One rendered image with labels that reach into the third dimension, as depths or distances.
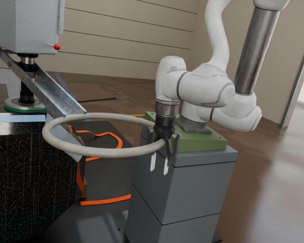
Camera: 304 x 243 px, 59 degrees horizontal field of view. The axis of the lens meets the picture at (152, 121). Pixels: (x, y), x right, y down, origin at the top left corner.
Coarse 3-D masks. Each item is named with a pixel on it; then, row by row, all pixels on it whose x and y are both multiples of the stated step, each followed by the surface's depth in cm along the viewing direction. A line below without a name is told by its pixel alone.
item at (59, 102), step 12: (0, 48) 144; (12, 60) 138; (24, 72) 133; (36, 72) 146; (36, 84) 127; (48, 84) 140; (36, 96) 128; (48, 96) 123; (60, 96) 135; (48, 108) 123; (60, 108) 118; (72, 108) 130
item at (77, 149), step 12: (60, 120) 114; (72, 120) 121; (120, 120) 130; (132, 120) 128; (144, 120) 125; (48, 132) 96; (60, 144) 88; (72, 144) 87; (156, 144) 96; (96, 156) 86; (108, 156) 86; (120, 156) 87; (132, 156) 89
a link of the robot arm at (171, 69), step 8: (168, 56) 93; (176, 56) 93; (160, 64) 94; (168, 64) 91; (176, 64) 91; (184, 64) 93; (160, 72) 93; (168, 72) 91; (176, 72) 90; (184, 72) 90; (160, 80) 93; (168, 80) 91; (176, 80) 89; (160, 88) 94; (168, 88) 91; (176, 88) 89; (160, 96) 95; (168, 96) 93; (176, 96) 91
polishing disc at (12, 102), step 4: (16, 96) 152; (8, 100) 143; (12, 100) 145; (16, 100) 146; (36, 100) 151; (8, 104) 138; (12, 104) 139; (16, 104) 140; (20, 104) 141; (24, 104) 142; (28, 104) 143; (32, 104) 144; (36, 104) 145; (40, 104) 146; (16, 108) 137; (20, 108) 137; (24, 108) 138; (28, 108) 139; (32, 108) 140; (36, 108) 141; (40, 108) 143
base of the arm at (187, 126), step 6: (180, 114) 146; (180, 120) 145; (186, 120) 142; (180, 126) 143; (186, 126) 141; (192, 126) 141; (198, 126) 141; (204, 126) 144; (186, 132) 138; (192, 132) 141; (198, 132) 142; (204, 132) 144; (210, 132) 145
